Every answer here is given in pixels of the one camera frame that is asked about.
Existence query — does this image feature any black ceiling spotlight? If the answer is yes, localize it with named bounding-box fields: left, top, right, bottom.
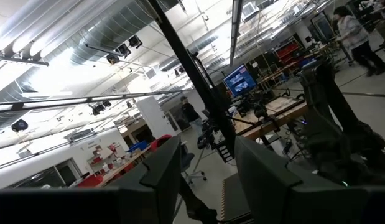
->
left=116, top=43, right=132, bottom=57
left=106, top=53, right=121, bottom=65
left=128, top=34, right=143, bottom=49

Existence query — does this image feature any dark office chair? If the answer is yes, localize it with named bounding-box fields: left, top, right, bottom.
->
left=179, top=141, right=208, bottom=184

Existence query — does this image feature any long cluttered workbench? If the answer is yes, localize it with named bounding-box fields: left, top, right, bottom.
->
left=77, top=146, right=155, bottom=188

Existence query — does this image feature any blue storage bin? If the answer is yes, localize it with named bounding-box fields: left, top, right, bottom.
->
left=128, top=140, right=149, bottom=153

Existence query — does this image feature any red chair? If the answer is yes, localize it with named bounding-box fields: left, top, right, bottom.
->
left=150, top=134, right=174, bottom=152

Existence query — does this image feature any lit computer monitor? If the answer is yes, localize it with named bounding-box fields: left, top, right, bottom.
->
left=223, top=63, right=258, bottom=98

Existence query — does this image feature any black upright frame post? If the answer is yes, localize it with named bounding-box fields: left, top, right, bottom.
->
left=148, top=0, right=238, bottom=163

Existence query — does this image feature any person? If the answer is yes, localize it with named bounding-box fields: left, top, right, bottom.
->
left=179, top=96, right=204, bottom=136
left=333, top=5, right=385, bottom=77

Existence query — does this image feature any red storage bin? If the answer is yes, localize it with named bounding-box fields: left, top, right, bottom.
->
left=77, top=174, right=103, bottom=188

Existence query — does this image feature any wide silver ventilation duct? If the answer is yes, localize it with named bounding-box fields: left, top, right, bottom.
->
left=0, top=0, right=159, bottom=66

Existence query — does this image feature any wooden workbench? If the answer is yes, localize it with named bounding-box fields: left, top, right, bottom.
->
left=234, top=95, right=308, bottom=141

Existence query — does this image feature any red shelving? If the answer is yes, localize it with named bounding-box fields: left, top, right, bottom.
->
left=274, top=42, right=300, bottom=63

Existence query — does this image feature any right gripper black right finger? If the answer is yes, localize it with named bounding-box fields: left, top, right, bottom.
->
left=234, top=135, right=347, bottom=224

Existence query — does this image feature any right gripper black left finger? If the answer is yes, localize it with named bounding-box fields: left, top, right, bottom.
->
left=117, top=134, right=182, bottom=224

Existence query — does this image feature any black bar with light strips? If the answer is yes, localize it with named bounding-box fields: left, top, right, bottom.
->
left=0, top=89, right=195, bottom=115

